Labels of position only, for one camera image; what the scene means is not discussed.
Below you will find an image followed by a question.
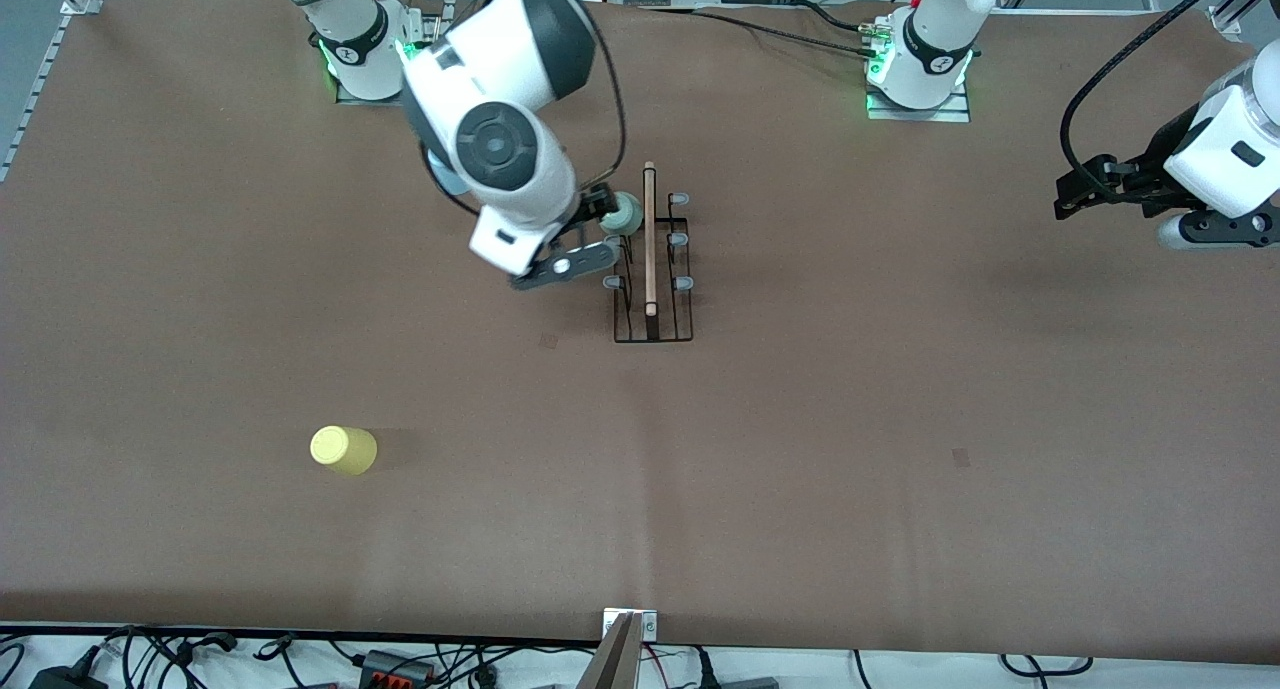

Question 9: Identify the mint green plastic cup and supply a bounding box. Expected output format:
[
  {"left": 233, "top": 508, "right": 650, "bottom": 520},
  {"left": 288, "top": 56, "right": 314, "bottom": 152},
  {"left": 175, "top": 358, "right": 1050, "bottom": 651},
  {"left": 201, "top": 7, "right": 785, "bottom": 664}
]
[{"left": 598, "top": 191, "right": 644, "bottom": 238}]

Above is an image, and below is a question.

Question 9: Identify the black wire cup holder rack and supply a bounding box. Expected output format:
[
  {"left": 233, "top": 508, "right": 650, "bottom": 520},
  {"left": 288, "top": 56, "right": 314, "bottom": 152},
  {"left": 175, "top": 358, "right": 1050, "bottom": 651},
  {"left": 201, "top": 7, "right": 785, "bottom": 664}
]
[{"left": 602, "top": 161, "right": 695, "bottom": 346}]

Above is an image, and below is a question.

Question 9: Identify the yellow plastic cup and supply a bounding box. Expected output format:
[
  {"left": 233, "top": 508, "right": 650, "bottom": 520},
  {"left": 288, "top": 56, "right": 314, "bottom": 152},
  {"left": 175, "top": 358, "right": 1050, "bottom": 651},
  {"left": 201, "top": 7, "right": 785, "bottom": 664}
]
[{"left": 310, "top": 425, "right": 379, "bottom": 477}]

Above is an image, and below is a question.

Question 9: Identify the light blue plastic cup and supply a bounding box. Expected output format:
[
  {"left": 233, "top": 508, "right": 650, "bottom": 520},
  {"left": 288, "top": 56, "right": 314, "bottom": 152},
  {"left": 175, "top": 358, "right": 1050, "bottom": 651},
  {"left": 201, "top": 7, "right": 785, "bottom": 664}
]
[{"left": 424, "top": 147, "right": 471, "bottom": 197}]

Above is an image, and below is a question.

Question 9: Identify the black and orange connector box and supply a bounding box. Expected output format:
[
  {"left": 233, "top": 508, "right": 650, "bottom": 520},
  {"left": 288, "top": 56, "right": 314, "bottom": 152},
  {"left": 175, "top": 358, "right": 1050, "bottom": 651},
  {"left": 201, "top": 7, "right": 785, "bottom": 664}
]
[{"left": 360, "top": 649, "right": 437, "bottom": 686}]

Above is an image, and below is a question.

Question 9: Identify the black power adapter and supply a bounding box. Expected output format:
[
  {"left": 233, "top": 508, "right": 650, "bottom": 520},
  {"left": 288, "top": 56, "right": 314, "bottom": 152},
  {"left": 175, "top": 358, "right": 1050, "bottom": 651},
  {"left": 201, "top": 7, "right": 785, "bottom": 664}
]
[{"left": 28, "top": 664, "right": 109, "bottom": 689}]

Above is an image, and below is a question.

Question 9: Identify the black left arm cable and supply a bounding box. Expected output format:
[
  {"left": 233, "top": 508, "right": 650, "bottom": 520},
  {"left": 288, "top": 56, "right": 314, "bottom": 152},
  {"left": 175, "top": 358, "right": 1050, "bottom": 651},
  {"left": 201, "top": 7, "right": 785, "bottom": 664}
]
[{"left": 1060, "top": 0, "right": 1280, "bottom": 185}]

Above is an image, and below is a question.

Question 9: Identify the aluminium arm base plate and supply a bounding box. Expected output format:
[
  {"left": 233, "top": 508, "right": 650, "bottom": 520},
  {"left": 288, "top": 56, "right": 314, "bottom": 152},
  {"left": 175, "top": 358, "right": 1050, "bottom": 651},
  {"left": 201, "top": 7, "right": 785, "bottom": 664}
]
[
  {"left": 866, "top": 84, "right": 972, "bottom": 123},
  {"left": 333, "top": 69, "right": 411, "bottom": 108}
]

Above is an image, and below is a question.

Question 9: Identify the long black table cable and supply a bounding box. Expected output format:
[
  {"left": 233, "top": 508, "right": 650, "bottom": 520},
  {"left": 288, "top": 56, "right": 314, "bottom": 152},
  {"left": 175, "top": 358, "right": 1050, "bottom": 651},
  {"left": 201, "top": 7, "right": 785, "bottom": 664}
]
[{"left": 640, "top": 4, "right": 886, "bottom": 62}]

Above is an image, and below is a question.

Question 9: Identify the small aluminium edge bracket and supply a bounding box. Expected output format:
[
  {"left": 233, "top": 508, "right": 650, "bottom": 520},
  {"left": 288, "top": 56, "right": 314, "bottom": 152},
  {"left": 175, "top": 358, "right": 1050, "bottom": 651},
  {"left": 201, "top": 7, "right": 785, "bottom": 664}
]
[{"left": 603, "top": 609, "right": 659, "bottom": 642}]

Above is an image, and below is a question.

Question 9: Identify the grey camera support beam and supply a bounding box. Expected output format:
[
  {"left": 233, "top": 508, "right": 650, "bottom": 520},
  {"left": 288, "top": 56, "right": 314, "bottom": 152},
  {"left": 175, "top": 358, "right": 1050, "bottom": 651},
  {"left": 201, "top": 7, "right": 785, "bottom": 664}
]
[{"left": 575, "top": 614, "right": 643, "bottom": 689}]

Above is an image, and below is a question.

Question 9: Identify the perforated aluminium rail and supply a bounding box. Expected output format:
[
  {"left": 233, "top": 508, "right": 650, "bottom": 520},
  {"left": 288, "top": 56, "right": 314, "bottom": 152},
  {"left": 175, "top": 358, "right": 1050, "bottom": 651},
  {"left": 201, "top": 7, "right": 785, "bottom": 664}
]
[{"left": 0, "top": 9, "right": 76, "bottom": 185}]

